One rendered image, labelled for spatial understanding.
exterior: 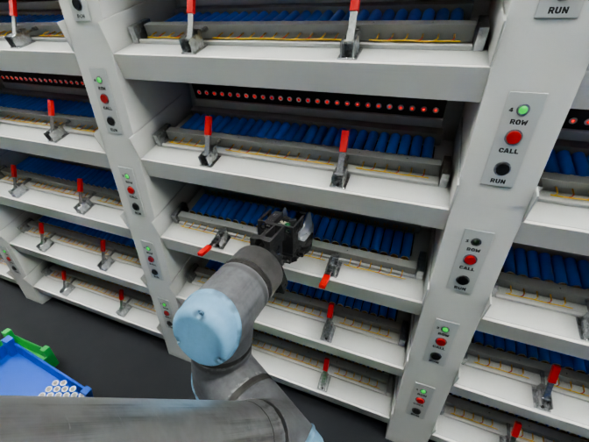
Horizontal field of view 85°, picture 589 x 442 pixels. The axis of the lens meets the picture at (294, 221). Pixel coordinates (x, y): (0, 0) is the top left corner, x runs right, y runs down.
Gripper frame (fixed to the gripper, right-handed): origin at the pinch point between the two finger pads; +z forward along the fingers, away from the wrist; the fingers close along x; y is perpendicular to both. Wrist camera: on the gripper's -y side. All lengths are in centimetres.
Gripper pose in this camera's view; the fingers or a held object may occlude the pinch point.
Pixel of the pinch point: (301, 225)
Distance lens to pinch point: 71.7
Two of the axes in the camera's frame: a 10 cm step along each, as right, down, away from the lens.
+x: -9.3, -1.9, 3.2
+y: 0.2, -8.8, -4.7
